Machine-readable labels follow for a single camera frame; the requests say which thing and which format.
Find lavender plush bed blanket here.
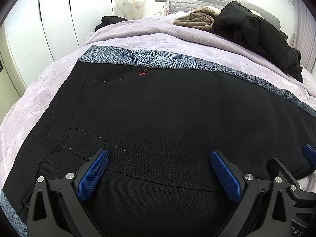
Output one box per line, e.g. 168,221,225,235
1,16,315,183

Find white wardrobe doors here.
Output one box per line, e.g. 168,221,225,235
4,0,113,86

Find black jacket pile on bed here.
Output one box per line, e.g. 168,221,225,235
213,1,303,83

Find black pants with patterned lining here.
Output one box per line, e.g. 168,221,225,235
1,45,315,236

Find white floral bag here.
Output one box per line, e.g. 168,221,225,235
115,0,146,20

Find grey quilted headboard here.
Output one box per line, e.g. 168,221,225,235
168,0,281,32

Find brown knitted garment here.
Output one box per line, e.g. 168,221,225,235
172,6,221,33

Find black clothes beside bed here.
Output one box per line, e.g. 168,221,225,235
95,16,127,31

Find grey window curtain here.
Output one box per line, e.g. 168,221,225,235
293,0,315,72

